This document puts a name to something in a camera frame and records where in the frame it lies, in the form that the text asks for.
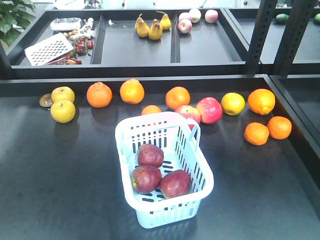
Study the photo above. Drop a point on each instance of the red yellow apple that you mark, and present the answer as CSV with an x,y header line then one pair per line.
x,y
175,184
146,178
149,154

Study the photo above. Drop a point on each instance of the light blue plastic basket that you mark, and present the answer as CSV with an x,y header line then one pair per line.
x,y
179,140

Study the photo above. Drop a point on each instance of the red yellow apple front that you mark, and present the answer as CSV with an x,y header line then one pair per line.
x,y
175,184

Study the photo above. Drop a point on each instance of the small orange behind basket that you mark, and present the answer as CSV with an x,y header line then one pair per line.
x,y
151,109

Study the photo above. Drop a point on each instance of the orange behind pink apples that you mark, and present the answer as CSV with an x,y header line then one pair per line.
x,y
176,97

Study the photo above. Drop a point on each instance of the small orange near apples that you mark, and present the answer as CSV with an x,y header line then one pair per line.
x,y
256,133

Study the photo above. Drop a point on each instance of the pink red apple left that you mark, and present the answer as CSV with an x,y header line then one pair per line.
x,y
189,112

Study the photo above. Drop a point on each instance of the pink red apple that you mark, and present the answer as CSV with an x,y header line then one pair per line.
x,y
210,110
189,112

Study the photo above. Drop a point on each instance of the pink red apple right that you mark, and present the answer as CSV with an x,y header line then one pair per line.
x,y
210,110

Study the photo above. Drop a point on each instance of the orange with knob left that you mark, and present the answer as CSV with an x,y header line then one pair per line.
x,y
99,95

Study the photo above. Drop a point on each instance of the yellow orange citrus fruit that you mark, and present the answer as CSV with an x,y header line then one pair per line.
x,y
232,103

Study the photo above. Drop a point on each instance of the brown yellow pear middle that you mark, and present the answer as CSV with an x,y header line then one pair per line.
x,y
156,30

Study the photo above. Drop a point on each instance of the brown yellow pear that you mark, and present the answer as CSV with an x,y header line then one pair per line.
x,y
142,29
156,30
165,21

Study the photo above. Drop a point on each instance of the brown yellow pear left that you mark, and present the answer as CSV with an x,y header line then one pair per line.
x,y
142,29

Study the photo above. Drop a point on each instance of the pale pink apple front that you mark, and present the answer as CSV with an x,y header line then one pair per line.
x,y
184,26

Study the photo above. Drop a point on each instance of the pale pink apple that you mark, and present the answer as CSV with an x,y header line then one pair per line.
x,y
195,15
211,16
184,26

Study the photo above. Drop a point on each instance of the yellow apple front left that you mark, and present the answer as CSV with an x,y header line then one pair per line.
x,y
63,111

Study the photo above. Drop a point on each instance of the brown yellow pear right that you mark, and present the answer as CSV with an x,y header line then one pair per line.
x,y
165,21

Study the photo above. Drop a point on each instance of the black wooden fruit display stand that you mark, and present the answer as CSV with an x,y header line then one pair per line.
x,y
62,181

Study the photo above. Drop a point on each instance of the large orange back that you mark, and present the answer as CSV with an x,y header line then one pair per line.
x,y
261,101

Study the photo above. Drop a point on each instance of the yellow apple back left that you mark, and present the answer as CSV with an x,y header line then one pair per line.
x,y
63,93

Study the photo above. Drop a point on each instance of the pile of small red fruits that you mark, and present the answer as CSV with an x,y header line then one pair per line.
x,y
81,44

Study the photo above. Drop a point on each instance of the pale pink apple middle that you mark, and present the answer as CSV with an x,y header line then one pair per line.
x,y
195,15

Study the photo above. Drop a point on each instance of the white plastic fittings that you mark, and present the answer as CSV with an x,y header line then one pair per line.
x,y
87,29

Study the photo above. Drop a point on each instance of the brown mushroom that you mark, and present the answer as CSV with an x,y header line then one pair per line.
x,y
46,100

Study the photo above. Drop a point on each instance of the pale pink apple right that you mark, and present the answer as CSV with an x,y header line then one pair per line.
x,y
211,16

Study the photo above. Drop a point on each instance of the orange front right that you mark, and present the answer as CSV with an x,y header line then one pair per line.
x,y
279,127

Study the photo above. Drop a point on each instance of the white perforated plastic tray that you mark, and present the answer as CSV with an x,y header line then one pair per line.
x,y
48,49

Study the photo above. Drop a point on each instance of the white electronic device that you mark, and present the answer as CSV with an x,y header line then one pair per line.
x,y
66,24

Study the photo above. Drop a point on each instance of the green avocado on shelf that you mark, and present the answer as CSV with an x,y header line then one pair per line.
x,y
282,18

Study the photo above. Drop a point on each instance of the green potted plant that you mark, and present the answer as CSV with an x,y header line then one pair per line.
x,y
15,13

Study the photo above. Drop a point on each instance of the black upright shelf post right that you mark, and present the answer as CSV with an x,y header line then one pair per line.
x,y
299,17

